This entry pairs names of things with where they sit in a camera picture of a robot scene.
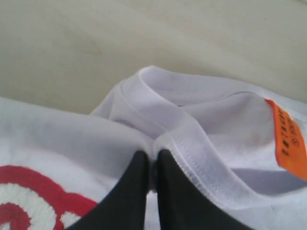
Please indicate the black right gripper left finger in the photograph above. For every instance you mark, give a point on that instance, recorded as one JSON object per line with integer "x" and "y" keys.
{"x": 124, "y": 207}

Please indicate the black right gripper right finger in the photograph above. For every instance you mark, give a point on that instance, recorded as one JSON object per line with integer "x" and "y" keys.
{"x": 181, "y": 205}

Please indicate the white t-shirt with red logo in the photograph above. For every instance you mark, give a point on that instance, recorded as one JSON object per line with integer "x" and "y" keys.
{"x": 242, "y": 146}

